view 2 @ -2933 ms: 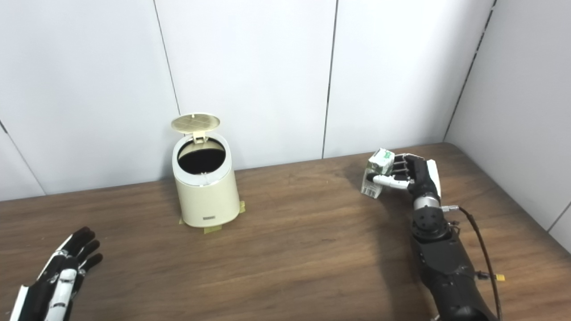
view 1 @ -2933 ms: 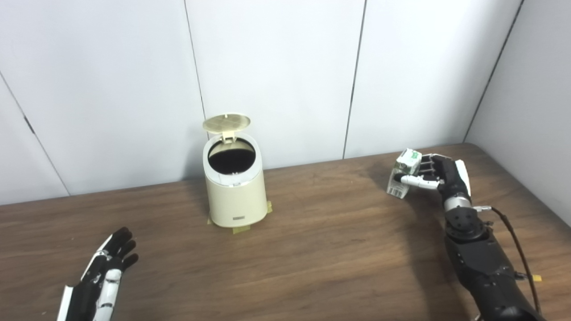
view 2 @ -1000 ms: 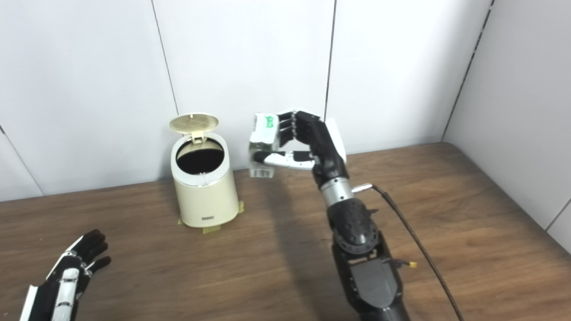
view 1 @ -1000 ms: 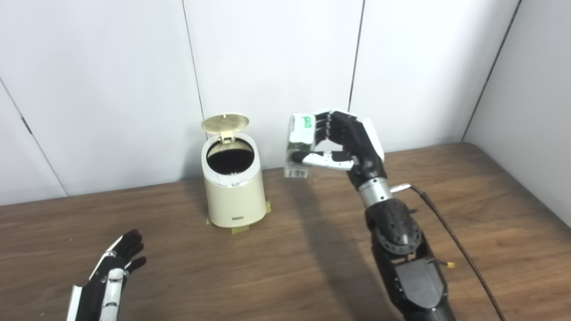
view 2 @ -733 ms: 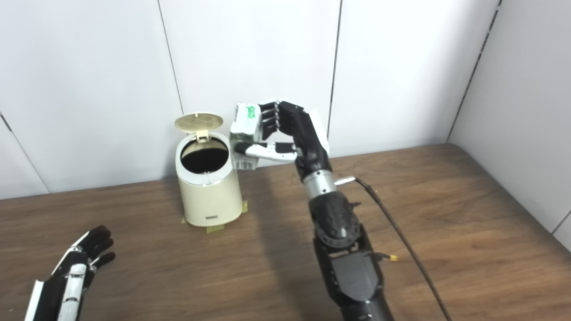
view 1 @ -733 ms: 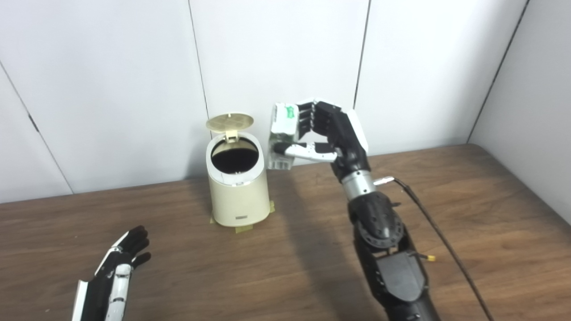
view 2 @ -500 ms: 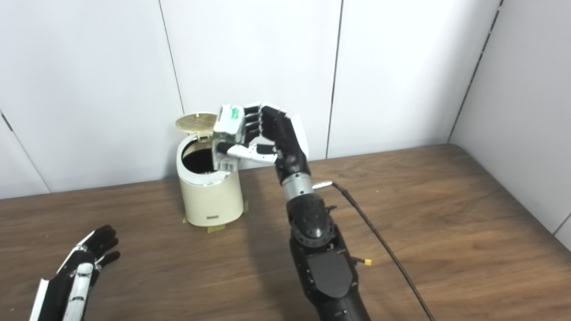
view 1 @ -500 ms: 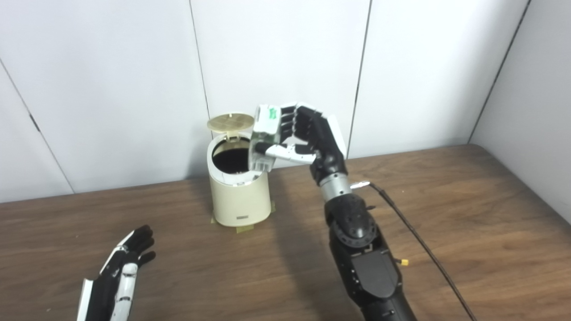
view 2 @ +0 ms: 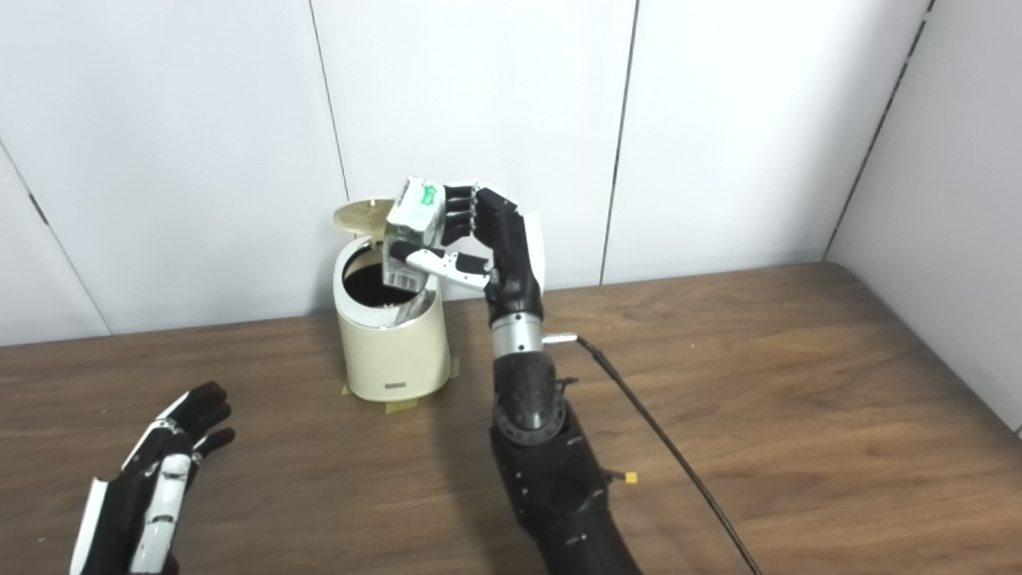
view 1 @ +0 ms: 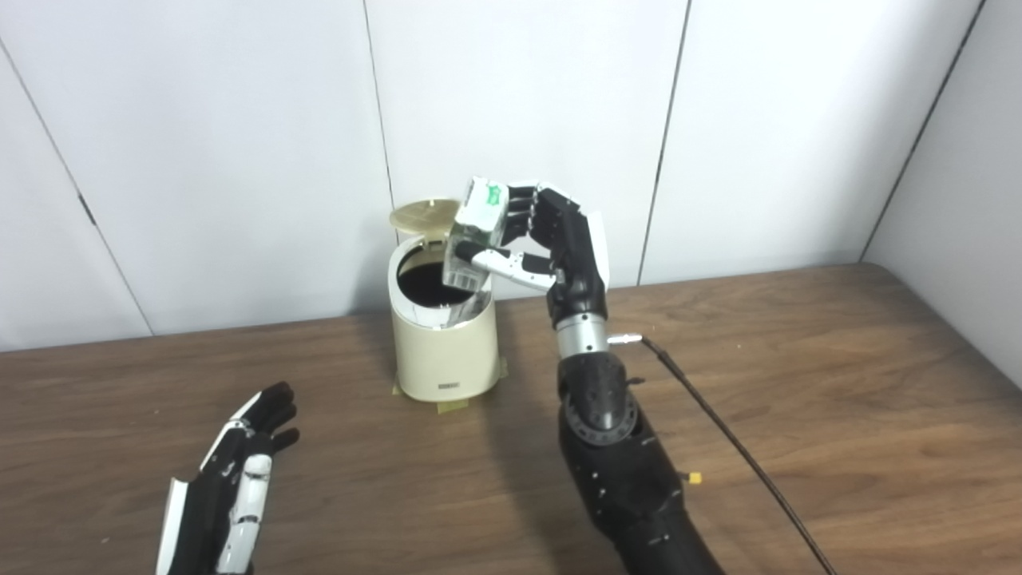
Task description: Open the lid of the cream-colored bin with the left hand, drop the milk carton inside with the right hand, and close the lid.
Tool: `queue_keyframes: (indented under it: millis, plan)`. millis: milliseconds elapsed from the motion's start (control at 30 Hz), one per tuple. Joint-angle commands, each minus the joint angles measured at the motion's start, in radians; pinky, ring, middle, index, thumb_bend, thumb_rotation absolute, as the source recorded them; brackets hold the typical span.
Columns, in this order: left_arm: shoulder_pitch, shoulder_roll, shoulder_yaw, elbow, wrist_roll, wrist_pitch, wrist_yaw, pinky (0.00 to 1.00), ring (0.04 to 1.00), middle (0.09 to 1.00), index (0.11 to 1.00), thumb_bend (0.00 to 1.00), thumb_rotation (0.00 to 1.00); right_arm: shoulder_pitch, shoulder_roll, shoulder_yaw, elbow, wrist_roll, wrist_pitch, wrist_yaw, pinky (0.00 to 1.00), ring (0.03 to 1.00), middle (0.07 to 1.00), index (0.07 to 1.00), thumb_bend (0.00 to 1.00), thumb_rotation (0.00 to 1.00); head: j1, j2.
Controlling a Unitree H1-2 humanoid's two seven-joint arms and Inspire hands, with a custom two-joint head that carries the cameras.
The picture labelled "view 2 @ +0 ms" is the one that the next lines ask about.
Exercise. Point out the cream-colored bin body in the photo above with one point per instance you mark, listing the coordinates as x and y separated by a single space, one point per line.
391 355

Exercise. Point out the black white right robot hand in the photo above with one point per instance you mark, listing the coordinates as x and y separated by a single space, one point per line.
515 263

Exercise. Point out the black wall panel hinge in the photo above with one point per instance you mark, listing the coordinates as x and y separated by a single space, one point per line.
37 208

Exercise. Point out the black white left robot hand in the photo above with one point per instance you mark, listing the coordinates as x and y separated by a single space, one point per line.
120 519

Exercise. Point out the green white milk carton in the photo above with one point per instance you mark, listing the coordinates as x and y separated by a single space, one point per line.
415 212

